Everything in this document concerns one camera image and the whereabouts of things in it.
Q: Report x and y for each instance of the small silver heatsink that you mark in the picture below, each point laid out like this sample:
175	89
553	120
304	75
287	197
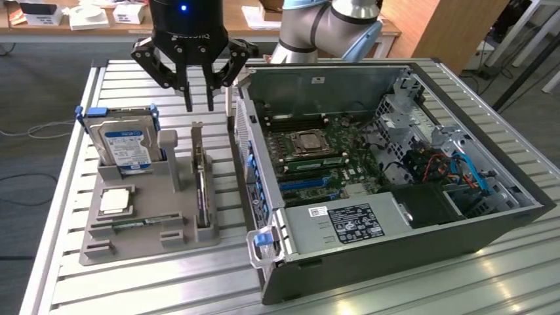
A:
359	190

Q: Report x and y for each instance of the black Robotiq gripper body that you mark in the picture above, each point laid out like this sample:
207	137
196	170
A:
188	33

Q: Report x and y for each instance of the green motherboard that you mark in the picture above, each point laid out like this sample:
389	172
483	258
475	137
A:
349	157

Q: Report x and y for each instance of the green RAM stick white label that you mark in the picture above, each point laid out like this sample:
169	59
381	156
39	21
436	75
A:
144	222

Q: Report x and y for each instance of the long black expansion slot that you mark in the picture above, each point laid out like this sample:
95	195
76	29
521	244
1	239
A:
308	192

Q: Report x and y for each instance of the black fan shroud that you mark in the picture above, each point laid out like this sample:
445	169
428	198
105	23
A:
427	205

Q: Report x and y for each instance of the grey plastic parts rack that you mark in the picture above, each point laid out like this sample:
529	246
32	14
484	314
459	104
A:
153	243

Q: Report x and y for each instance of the black slanted pole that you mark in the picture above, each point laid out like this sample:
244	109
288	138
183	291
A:
507	93

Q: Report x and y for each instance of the black open PC case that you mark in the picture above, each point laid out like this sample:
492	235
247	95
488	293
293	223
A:
393	256

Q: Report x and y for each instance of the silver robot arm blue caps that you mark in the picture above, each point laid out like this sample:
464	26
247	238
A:
305	29

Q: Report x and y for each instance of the white box with round plate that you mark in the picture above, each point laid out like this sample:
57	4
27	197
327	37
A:
87	19

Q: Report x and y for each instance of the clean silver CPU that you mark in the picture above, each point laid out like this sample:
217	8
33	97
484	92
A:
115	200

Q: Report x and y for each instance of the white labelled box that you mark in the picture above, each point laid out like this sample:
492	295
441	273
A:
128	14

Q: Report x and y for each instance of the grey power supply unit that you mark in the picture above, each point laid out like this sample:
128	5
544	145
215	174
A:
349	223

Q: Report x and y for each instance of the metal CPU socket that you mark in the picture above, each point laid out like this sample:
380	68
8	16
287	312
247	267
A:
315	142

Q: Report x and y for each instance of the perforated metal drive cage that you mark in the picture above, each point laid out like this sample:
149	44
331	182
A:
393	108

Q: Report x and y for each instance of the blue card retention clip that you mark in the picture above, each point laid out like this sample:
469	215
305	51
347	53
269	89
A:
251	165

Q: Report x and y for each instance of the blue expansion slot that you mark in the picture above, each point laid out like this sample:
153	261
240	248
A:
305	184

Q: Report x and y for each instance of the hard disk with blue caddy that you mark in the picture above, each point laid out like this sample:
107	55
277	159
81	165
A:
124	144

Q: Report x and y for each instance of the blue case latch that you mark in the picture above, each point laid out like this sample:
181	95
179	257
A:
263	239

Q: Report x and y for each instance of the white table frame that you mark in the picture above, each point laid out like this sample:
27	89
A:
552	77

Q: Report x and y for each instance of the wooden cabinet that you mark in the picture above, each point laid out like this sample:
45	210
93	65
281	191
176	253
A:
459	33

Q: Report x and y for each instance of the open white cardboard box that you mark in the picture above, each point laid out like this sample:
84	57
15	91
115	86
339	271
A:
41	18

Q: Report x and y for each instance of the low-profile Nvidia graphics card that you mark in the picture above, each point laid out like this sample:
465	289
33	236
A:
200	183

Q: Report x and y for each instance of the wooden desk white legs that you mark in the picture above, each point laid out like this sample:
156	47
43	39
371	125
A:
117	28

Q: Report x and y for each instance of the white paper stack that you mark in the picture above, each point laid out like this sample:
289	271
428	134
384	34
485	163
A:
260	19

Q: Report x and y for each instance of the white box with red dot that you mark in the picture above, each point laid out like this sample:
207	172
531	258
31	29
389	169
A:
481	52

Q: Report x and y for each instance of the smudged silver CPU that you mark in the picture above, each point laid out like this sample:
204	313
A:
313	141

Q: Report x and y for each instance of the brown book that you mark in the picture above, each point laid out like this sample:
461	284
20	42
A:
16	16

